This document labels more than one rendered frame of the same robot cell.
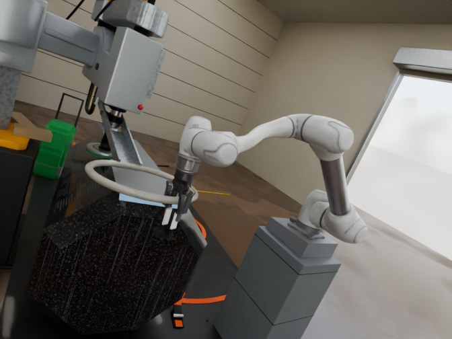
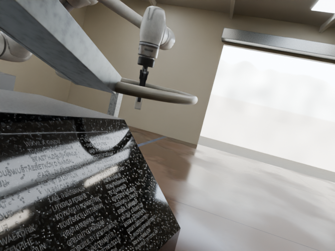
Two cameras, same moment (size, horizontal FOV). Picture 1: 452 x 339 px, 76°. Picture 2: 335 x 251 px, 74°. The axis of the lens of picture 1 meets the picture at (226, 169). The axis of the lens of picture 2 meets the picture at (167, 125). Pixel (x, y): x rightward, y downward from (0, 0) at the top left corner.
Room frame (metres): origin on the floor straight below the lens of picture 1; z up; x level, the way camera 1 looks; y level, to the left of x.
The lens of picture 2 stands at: (1.58, 1.05, 0.94)
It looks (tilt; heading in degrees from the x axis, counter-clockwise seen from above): 5 degrees down; 232
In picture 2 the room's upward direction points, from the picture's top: 14 degrees clockwise
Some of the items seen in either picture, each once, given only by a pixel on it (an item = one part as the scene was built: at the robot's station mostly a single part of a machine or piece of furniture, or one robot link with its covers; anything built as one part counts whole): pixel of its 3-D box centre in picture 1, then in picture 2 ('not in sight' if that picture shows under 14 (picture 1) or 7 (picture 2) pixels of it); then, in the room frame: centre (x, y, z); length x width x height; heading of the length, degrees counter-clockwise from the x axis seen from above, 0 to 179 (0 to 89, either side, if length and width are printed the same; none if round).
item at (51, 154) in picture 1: (58, 136); not in sight; (2.96, 1.78, 0.43); 0.35 x 0.35 x 0.87; 18
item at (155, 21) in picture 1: (126, 21); not in sight; (1.98, 0.96, 1.66); 0.96 x 0.25 x 0.17; 40
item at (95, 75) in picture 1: (113, 68); not in sight; (2.02, 0.98, 1.35); 0.74 x 0.23 x 0.49; 40
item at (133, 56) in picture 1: (124, 71); not in sight; (1.78, 0.79, 1.37); 0.36 x 0.22 x 0.45; 40
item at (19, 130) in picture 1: (32, 132); not in sight; (1.73, 1.20, 0.81); 0.20 x 0.10 x 0.05; 131
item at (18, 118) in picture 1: (22, 120); not in sight; (1.86, 1.38, 0.80); 0.20 x 0.10 x 0.05; 73
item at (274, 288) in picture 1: (273, 296); not in sight; (1.73, -0.60, 0.40); 0.50 x 0.50 x 0.80; 40
